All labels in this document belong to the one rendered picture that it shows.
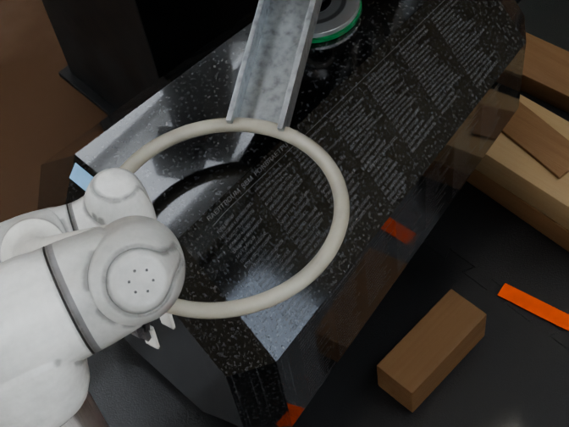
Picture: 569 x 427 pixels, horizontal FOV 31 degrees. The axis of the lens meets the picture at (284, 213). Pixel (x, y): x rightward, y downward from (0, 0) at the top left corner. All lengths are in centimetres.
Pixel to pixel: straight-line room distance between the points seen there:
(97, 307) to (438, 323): 173
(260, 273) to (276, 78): 41
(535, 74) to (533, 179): 50
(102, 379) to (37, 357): 179
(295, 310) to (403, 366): 55
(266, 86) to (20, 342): 119
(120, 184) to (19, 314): 58
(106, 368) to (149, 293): 185
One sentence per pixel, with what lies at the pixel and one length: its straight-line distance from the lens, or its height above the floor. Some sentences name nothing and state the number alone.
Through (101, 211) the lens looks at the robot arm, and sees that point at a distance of 164.
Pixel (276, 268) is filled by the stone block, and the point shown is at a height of 69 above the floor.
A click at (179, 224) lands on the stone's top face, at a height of 83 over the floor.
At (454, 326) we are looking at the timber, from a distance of 272.
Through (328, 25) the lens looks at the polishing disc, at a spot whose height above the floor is 85.
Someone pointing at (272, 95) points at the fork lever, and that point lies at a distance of 217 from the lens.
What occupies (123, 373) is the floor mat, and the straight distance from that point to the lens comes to 290.
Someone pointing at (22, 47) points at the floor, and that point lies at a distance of 378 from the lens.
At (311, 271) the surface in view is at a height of 94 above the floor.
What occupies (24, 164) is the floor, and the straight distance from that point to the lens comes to 342.
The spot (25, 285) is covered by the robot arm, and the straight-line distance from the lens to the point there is 111.
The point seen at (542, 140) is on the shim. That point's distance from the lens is 297.
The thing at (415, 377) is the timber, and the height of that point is 14.
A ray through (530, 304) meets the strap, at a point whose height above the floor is 2.
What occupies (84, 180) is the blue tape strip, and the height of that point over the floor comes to 80.
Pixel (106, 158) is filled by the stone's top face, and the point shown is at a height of 83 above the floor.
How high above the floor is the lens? 253
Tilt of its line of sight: 55 degrees down
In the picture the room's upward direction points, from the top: 11 degrees counter-clockwise
